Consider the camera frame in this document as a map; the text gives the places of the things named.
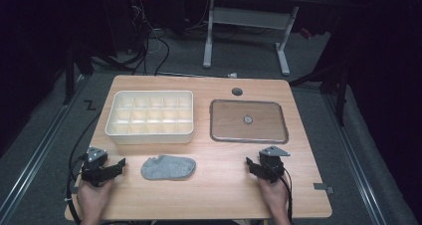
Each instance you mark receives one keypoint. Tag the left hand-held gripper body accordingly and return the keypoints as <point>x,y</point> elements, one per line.
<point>96,165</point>

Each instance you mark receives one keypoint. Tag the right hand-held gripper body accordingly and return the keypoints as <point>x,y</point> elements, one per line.
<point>273,167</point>

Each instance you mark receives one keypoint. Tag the grey sock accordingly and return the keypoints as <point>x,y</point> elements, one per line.
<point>169,167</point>

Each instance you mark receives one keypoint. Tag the white divided storage box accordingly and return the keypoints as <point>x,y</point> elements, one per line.
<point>149,117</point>

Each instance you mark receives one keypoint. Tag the person's left hand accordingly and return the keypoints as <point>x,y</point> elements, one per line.
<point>94,198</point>

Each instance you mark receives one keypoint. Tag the person's right hand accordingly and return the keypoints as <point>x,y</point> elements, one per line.
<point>277,196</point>

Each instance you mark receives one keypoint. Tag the small white plug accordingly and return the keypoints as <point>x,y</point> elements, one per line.
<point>232,75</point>

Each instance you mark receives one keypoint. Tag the black metal stand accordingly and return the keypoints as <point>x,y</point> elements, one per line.
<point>340,92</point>
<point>69,75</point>

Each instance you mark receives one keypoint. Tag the white-legged wooden desk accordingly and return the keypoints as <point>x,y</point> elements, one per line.
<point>245,17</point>

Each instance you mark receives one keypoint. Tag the metal floor rail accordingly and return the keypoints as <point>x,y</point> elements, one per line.
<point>358,165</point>
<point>36,157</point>

